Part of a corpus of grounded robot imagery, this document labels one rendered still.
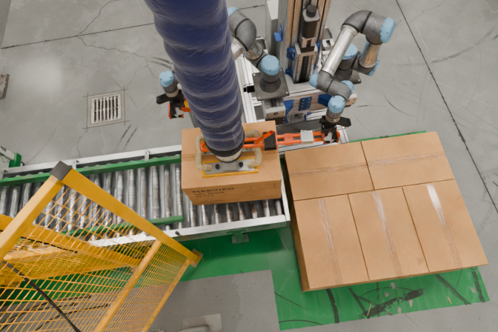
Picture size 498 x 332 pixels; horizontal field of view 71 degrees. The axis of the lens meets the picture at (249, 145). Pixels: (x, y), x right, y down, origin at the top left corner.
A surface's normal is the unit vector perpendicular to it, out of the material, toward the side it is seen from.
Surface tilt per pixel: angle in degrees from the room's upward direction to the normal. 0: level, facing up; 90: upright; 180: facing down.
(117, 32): 0
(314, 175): 0
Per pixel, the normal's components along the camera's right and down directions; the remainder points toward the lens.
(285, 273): -0.04, -0.41
